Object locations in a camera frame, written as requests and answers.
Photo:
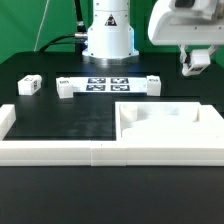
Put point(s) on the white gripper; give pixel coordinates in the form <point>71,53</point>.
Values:
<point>188,22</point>

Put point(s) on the white square tabletop part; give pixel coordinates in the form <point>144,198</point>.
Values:
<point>160,122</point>

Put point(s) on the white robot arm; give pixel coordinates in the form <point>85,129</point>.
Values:
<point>111,37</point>

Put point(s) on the white fiducial marker sheet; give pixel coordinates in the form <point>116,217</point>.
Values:
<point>105,84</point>

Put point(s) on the white U-shaped fence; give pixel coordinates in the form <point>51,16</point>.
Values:
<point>102,153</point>

